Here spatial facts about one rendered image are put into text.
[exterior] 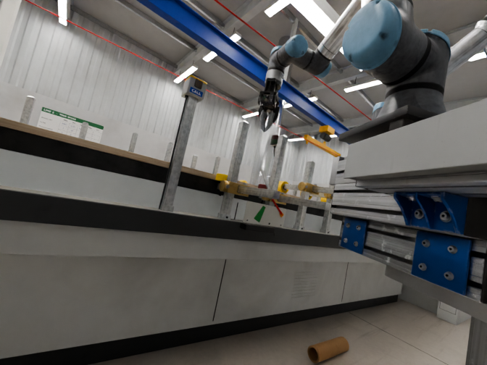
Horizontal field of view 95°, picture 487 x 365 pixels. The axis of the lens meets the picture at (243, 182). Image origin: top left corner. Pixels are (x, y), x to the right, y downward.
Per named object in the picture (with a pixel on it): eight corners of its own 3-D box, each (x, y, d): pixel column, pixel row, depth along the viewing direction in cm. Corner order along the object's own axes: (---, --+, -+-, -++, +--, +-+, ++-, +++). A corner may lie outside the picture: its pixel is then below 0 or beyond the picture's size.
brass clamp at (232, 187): (248, 197, 103) (251, 186, 103) (224, 191, 95) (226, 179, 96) (241, 195, 108) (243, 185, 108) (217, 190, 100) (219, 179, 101)
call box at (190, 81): (203, 101, 87) (207, 82, 88) (186, 93, 83) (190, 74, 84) (196, 105, 93) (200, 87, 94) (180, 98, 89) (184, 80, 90)
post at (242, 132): (227, 225, 99) (249, 122, 102) (220, 224, 97) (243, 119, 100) (224, 224, 101) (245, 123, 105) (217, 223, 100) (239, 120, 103)
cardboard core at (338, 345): (350, 341, 138) (320, 351, 122) (348, 355, 138) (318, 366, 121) (338, 333, 145) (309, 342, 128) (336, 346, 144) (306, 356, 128)
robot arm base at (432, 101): (467, 132, 48) (473, 89, 49) (407, 114, 46) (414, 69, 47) (406, 147, 63) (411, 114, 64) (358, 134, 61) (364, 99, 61)
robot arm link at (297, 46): (317, 43, 86) (299, 56, 96) (294, 27, 82) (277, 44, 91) (314, 61, 86) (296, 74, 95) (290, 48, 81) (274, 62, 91)
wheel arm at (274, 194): (278, 201, 82) (281, 190, 82) (272, 200, 80) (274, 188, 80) (222, 191, 118) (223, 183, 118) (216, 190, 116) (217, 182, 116)
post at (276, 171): (269, 227, 113) (288, 136, 116) (264, 227, 111) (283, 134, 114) (265, 225, 116) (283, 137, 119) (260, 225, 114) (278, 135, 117)
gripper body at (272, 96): (256, 104, 92) (262, 77, 93) (261, 113, 100) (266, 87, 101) (275, 105, 89) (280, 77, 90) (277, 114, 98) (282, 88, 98)
